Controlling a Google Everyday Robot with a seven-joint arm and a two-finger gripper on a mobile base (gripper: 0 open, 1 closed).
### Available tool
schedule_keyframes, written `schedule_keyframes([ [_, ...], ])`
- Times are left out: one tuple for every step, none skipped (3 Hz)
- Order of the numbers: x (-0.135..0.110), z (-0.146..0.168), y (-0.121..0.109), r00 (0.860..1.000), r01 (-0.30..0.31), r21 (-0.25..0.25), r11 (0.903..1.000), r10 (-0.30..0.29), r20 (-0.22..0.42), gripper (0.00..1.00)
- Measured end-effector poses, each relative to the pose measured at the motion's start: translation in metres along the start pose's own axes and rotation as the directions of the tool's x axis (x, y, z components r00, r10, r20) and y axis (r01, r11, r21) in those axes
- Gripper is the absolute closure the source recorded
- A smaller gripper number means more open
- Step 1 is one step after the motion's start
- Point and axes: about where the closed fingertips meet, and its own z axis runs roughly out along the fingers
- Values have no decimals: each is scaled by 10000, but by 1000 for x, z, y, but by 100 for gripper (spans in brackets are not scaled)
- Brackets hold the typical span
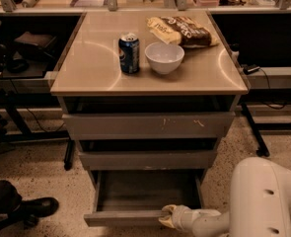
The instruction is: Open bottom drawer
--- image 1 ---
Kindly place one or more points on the grey drawer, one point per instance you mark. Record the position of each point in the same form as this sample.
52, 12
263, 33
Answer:
136, 197
148, 160
148, 126

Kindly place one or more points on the brown chip bag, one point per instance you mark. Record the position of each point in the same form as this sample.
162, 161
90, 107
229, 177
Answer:
182, 31

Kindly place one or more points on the black power adapter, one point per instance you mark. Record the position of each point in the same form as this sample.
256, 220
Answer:
250, 69

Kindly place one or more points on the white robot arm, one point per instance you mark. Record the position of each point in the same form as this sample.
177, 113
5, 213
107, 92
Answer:
260, 205

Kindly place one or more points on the white bowl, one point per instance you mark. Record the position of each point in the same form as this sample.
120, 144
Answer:
164, 58

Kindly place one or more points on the black shoe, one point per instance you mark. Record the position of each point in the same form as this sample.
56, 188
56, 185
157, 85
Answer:
40, 207

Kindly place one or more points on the black headphones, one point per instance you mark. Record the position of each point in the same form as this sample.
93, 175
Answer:
16, 65

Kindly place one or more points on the grey middle drawer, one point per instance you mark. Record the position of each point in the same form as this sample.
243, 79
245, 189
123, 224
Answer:
148, 160

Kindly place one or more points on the grey bottom drawer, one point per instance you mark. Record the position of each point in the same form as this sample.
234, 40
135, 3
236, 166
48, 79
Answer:
136, 197

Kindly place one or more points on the blue soda can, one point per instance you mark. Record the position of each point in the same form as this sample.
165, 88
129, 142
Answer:
128, 45

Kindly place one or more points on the grey top drawer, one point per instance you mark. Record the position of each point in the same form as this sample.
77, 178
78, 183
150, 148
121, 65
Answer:
148, 126

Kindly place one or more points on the black desk leg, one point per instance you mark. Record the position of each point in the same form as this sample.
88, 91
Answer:
69, 155
262, 150

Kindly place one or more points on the grey drawer cabinet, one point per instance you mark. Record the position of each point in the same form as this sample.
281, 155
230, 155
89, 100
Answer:
91, 82

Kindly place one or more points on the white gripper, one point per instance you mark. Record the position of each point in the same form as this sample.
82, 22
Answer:
183, 216

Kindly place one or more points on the dark box under desk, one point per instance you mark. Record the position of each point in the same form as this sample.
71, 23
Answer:
29, 42

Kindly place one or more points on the black desk leg left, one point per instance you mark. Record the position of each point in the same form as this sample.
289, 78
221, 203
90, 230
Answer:
69, 155

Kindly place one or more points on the black desk leg right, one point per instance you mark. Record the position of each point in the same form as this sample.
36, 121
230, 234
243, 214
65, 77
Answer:
262, 150

